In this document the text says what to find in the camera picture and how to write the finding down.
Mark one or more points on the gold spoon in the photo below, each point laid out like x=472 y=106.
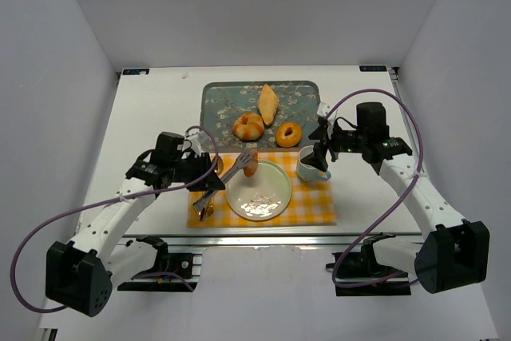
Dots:
x=219 y=167

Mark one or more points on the aluminium table edge rail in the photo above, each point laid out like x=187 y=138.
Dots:
x=328 y=240

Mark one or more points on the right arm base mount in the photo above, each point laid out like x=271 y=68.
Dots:
x=361 y=265

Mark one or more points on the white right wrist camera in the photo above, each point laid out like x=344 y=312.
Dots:
x=323 y=111

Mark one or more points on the gold knife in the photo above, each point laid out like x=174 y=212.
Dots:
x=209 y=208

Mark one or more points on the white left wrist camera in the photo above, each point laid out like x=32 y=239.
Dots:
x=196 y=137

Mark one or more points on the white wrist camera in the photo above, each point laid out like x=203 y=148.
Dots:
x=323 y=111
x=196 y=137

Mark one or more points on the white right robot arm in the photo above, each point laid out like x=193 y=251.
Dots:
x=454 y=251

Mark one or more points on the orange bagel bread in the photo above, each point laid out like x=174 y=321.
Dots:
x=288 y=135

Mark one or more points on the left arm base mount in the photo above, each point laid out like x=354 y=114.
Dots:
x=172 y=271

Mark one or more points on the yellow checkered cloth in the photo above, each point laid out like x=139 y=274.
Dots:
x=311 y=203

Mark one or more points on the white green ceramic plate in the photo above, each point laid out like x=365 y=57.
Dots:
x=262 y=196

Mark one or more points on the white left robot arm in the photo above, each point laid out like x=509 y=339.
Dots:
x=82 y=273

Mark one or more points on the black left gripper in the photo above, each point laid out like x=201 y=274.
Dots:
x=204 y=171

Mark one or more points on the striped round bun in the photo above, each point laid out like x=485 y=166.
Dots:
x=248 y=127

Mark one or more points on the white blue mug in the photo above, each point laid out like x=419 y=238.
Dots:
x=307 y=173

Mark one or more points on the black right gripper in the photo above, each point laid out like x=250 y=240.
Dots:
x=322 y=144

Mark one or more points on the small brown bread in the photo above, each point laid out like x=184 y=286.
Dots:
x=250 y=170

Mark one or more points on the silver metal tongs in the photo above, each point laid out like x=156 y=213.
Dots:
x=241 y=162

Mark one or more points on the long pale bread loaf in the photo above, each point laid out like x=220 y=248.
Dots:
x=268 y=104

